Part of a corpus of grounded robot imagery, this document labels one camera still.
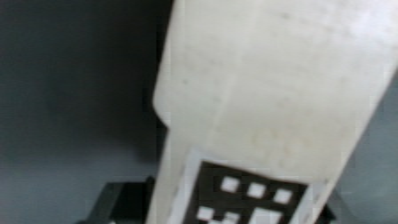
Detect white cylindrical table leg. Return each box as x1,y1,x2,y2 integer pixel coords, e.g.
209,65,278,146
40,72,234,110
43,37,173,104
146,0,398,224

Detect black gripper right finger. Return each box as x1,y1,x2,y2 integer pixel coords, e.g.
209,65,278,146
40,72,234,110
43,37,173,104
326,192,356,224

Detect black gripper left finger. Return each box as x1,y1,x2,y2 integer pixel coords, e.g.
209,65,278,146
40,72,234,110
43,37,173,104
77,176,155,224

